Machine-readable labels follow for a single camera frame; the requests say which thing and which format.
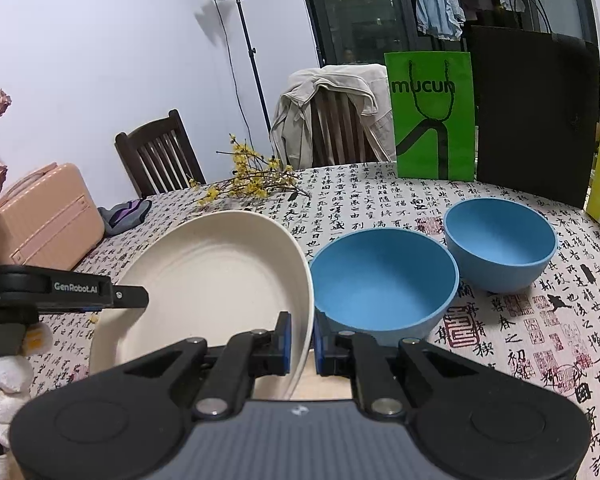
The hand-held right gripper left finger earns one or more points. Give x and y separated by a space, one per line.
285 345

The grey and purple cloth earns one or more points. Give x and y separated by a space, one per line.
125 217

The green paper bag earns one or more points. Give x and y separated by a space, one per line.
460 125

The pink ribbed hard case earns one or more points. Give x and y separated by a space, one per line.
45 220

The black framed glass door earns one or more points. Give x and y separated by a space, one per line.
360 10

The black paper bag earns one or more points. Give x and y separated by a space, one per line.
530 110

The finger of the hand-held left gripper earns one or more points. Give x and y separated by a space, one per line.
130 297

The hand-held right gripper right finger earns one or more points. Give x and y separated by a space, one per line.
320 347

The cream round plate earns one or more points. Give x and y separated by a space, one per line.
205 285

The blue bowl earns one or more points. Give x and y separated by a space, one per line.
500 240
380 280

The yellow flower branch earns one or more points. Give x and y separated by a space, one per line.
250 180

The calligraphy printed tablecloth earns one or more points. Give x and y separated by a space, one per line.
505 320

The beige jacket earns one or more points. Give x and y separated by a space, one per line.
290 125

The dark wooden chair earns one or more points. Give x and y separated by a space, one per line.
147 130
330 130

